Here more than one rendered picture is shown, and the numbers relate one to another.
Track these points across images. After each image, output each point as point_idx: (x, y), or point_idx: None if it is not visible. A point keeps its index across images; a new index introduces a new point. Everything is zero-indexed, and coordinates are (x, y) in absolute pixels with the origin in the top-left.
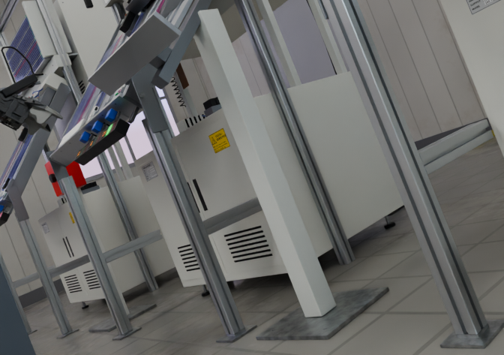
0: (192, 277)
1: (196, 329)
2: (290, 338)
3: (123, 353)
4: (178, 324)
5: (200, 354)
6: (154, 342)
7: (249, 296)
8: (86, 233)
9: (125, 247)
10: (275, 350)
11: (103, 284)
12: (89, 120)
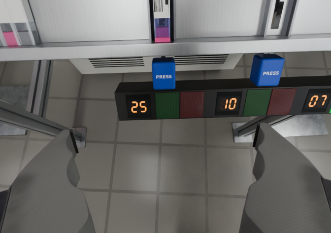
0: (102, 70)
1: (181, 126)
2: (300, 136)
3: (132, 166)
4: (141, 120)
5: (239, 157)
6: (152, 147)
7: (177, 79)
8: (13, 117)
9: (45, 87)
10: (302, 147)
11: (53, 134)
12: (232, 47)
